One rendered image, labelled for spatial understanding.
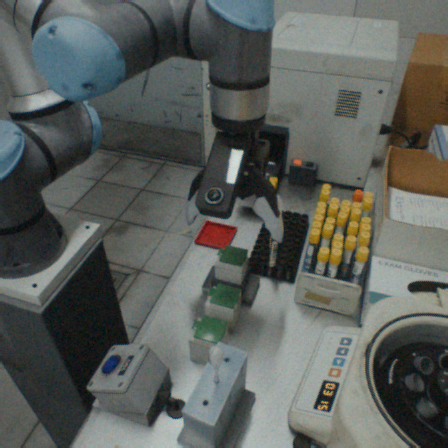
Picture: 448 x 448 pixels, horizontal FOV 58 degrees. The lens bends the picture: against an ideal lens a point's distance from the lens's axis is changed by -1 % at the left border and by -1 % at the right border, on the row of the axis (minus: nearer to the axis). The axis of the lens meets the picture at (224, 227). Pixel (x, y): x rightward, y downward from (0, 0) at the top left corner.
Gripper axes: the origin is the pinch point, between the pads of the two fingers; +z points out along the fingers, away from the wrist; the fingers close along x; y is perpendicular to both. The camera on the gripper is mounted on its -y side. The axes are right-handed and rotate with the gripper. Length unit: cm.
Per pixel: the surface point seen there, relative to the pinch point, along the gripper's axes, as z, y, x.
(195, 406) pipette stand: 1.9, -26.5, -3.5
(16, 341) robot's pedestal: 25.2, -14.6, 39.2
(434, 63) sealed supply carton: -6, 75, -34
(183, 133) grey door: 77, 165, 79
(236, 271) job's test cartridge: 5.4, -2.0, -1.4
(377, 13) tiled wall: 3, 169, -19
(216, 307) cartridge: 6.1, -9.3, -0.3
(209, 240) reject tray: 11.7, 10.3, 7.6
